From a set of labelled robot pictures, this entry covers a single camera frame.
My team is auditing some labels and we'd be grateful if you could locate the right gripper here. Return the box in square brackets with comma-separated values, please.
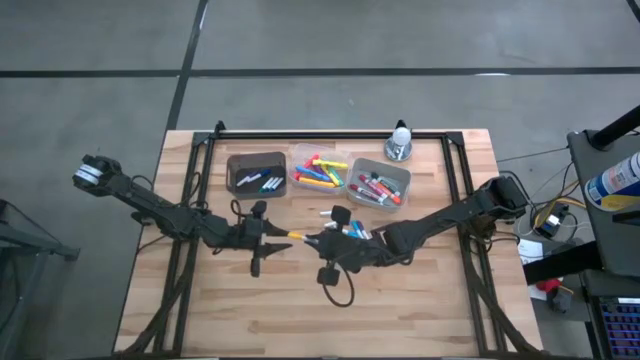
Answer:
[305, 204, 381, 288]

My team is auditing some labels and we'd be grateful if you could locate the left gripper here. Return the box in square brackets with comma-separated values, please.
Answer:
[219, 199, 294, 278]

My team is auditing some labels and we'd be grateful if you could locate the orange-yellow highlighter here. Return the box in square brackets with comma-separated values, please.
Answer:
[298, 176, 337, 190]

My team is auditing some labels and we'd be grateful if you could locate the white marker dark-blue cap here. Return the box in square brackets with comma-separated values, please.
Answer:
[236, 168, 272, 188]

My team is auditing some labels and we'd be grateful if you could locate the blue Sharpie highlighter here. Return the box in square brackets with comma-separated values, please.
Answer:
[294, 165, 327, 183]

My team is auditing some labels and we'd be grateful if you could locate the red dry-erase marker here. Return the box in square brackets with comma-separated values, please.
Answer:
[348, 183, 387, 205]

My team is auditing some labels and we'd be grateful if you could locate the magenta dry-erase marker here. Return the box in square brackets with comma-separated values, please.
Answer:
[358, 173, 389, 199]

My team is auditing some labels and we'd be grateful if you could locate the orange dry-erase marker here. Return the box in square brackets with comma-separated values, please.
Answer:
[375, 180, 404, 206]

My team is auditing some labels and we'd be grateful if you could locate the green dry-erase marker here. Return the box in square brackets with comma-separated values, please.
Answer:
[369, 171, 402, 194]

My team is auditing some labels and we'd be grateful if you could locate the pale beige bin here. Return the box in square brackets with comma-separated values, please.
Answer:
[344, 157, 413, 215]

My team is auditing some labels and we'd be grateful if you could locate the dark grey bin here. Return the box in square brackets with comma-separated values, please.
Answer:
[225, 151, 289, 201]

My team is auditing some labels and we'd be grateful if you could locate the clear plastic bin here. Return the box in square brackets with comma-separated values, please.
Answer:
[288, 142, 352, 196]

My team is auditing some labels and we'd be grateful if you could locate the white paper sheet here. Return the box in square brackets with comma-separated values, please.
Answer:
[517, 238, 545, 265]

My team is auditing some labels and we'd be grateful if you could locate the grey side table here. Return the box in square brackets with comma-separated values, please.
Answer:
[0, 198, 81, 360]

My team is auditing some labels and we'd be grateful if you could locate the black equipment stand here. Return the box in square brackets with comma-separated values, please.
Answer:
[567, 104, 640, 281]

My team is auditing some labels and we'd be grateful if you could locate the white blue labelled canister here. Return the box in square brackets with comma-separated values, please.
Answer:
[584, 151, 640, 212]

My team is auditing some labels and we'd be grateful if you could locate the backlit keyboard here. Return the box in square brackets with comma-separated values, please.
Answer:
[597, 295, 640, 360]

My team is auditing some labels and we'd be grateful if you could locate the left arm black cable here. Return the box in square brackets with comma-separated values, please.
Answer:
[229, 198, 254, 221]

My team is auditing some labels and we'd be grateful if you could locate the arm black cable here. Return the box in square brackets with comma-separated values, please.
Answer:
[319, 279, 356, 308]
[229, 198, 254, 221]

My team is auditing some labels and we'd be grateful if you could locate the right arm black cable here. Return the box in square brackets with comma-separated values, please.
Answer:
[319, 279, 356, 308]

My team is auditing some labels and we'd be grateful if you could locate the black table base frame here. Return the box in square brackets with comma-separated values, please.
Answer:
[117, 119, 544, 357]

